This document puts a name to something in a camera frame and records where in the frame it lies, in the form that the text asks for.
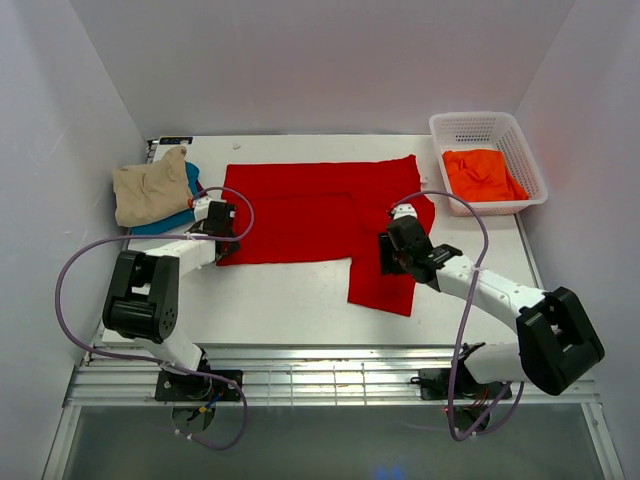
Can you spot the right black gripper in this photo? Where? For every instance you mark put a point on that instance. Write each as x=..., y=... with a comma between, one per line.
x=386, y=255

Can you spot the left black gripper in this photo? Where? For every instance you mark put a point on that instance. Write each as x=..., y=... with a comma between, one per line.
x=228, y=246

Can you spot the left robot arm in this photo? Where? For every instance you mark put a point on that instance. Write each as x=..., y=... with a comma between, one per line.
x=142, y=302

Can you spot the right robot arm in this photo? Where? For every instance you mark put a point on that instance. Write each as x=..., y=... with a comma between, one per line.
x=556, y=343

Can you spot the dark red folded t shirt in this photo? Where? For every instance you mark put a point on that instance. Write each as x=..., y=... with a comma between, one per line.
x=200, y=190

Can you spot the blue folded t shirt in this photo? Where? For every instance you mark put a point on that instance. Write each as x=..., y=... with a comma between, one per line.
x=175, y=220

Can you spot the beige folded t shirt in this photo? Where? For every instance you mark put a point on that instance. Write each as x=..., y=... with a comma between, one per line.
x=148, y=193

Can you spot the blue label sticker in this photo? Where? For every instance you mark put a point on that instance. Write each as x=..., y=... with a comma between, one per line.
x=176, y=141

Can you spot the orange t shirt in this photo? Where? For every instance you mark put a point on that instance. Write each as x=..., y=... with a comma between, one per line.
x=482, y=175

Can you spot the white plastic basket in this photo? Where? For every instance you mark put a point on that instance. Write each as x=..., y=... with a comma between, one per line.
x=498, y=131

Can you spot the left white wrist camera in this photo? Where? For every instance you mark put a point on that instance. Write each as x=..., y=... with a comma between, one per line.
x=200, y=207

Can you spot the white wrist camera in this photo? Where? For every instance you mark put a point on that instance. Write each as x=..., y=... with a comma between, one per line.
x=403, y=210
x=200, y=207

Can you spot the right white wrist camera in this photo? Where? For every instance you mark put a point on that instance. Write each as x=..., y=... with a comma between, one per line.
x=403, y=210

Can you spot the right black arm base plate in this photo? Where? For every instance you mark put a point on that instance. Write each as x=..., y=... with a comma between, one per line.
x=433, y=384

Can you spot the aluminium frame rail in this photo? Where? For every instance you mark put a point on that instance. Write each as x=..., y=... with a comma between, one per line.
x=289, y=377

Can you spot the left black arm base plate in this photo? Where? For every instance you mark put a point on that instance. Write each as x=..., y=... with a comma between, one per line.
x=174, y=387

